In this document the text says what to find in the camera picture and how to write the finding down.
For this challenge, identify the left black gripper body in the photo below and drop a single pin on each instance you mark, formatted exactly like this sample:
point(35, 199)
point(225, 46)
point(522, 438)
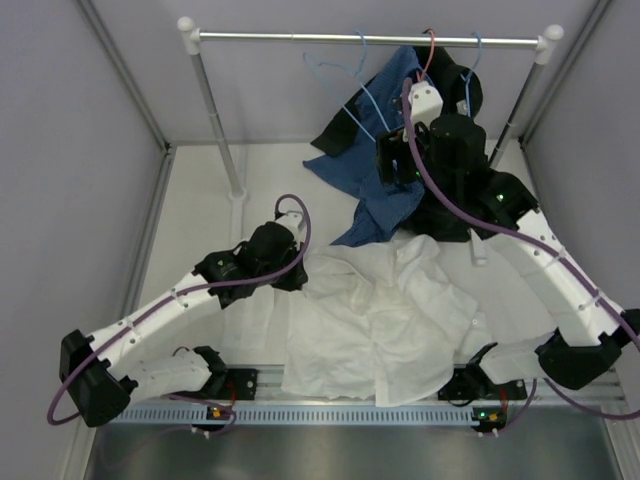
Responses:
point(289, 258)

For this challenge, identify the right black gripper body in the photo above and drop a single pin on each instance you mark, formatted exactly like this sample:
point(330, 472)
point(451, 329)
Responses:
point(397, 147)

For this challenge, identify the white shirt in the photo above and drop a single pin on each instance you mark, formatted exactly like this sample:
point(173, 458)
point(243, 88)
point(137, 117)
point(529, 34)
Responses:
point(387, 305)

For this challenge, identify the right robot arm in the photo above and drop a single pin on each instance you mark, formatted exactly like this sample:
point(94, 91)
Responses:
point(463, 196)

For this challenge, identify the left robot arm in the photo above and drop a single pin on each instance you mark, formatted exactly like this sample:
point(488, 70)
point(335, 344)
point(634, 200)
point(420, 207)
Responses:
point(108, 370)

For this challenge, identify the blue checked shirt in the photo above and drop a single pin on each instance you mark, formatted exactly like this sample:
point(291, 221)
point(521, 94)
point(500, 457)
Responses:
point(348, 160)

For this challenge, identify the black shirt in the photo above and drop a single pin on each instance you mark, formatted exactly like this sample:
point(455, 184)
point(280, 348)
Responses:
point(431, 217)

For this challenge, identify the blue hanger under black shirt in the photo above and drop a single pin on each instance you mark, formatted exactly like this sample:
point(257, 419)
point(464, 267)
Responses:
point(471, 73)

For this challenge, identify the metal clothes rack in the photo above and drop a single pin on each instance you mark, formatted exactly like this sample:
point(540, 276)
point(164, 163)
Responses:
point(273, 92)

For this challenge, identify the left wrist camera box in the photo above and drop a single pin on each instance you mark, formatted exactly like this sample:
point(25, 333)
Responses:
point(294, 221)

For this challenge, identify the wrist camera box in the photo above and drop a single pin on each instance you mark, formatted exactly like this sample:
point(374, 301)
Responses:
point(294, 221)
point(425, 102)

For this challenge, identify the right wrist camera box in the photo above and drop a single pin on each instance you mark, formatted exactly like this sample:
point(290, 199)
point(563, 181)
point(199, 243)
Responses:
point(425, 102)

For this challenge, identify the pink wire hanger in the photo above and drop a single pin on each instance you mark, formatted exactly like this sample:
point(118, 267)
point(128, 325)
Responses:
point(425, 56)

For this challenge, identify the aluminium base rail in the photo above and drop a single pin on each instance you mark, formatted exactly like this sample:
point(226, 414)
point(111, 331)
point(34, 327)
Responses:
point(330, 381)

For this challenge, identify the perforated cable duct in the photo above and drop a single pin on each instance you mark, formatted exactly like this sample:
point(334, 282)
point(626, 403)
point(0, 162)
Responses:
point(300, 415)

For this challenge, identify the aluminium frame post left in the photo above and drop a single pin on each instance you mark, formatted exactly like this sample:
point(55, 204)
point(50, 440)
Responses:
point(100, 31)

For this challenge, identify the aluminium frame post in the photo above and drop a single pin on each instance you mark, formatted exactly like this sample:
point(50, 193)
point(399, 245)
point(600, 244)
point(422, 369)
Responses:
point(100, 31)
point(577, 46)

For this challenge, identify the aluminium frame post right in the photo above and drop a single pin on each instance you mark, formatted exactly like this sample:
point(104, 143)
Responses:
point(577, 46)

